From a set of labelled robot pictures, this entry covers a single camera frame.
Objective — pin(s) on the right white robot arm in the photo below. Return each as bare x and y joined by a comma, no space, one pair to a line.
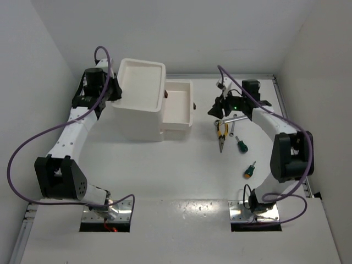
292,156

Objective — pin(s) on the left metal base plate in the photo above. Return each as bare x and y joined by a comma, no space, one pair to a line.
119,213

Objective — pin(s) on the white drawer cabinet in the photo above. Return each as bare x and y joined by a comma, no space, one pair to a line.
139,112

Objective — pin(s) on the metal base plate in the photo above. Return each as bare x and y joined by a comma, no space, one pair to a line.
119,213
239,214

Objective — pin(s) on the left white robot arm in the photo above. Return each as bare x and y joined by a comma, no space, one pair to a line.
58,173

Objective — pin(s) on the yellow handled pliers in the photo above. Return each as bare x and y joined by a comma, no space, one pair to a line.
222,132

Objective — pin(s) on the all green screwdriver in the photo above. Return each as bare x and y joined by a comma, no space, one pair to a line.
241,145

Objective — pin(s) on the silver combination wrench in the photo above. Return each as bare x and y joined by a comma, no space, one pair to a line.
231,134

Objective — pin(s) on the silver ratchet wrench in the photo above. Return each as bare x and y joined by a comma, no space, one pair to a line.
230,120

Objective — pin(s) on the green orange screwdriver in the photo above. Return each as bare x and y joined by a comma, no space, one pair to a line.
249,171

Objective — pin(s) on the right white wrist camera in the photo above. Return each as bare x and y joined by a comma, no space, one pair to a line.
225,86

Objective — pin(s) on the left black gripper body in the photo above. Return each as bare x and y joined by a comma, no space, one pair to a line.
112,92

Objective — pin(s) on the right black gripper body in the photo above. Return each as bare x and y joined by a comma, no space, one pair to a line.
235,103

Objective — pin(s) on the aluminium rail left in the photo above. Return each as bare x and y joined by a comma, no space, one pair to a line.
24,234

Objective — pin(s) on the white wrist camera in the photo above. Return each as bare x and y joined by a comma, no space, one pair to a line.
102,64
225,86

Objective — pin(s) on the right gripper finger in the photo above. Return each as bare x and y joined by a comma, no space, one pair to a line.
216,111
219,102

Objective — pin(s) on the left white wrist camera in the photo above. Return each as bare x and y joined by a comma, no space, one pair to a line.
102,64

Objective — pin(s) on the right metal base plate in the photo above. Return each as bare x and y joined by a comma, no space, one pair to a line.
239,214

